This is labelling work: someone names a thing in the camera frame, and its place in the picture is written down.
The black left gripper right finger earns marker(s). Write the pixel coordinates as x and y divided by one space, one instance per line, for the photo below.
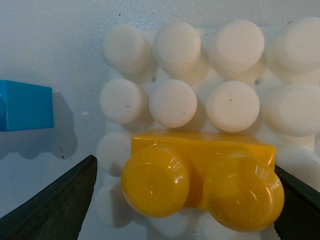
300 216

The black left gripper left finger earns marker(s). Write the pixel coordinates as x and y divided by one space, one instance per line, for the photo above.
58 211

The yellow toy block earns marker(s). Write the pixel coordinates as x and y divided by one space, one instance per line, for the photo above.
230 176

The blue toy block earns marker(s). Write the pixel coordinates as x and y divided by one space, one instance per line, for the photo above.
25 106

